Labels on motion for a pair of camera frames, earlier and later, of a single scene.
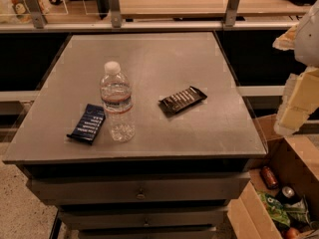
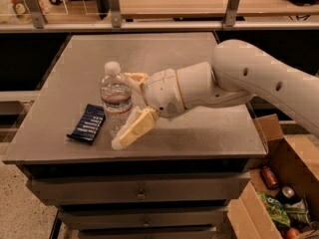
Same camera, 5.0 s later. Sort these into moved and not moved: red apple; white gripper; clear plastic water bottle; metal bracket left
Moved: white gripper
Not moved: metal bracket left; red apple; clear plastic water bottle
